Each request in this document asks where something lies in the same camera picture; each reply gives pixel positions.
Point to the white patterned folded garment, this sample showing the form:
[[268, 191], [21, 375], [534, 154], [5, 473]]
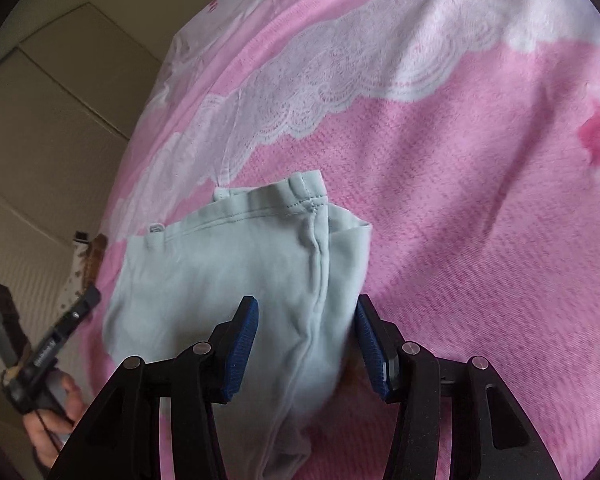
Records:
[[73, 288]]

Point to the white wardrobe doors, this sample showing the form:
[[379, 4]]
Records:
[[70, 97]]

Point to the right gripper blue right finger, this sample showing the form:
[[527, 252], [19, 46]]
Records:
[[379, 342]]

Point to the pink floral duvet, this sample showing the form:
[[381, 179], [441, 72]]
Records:
[[439, 156]]

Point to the light blue long-sleeve shirt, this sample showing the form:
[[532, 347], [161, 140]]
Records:
[[284, 266]]

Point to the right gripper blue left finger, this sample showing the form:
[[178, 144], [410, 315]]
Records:
[[231, 346]]

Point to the brown striped folded garment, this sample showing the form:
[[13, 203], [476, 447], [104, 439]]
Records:
[[94, 256]]

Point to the person's left hand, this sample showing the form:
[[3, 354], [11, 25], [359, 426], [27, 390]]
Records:
[[42, 425]]

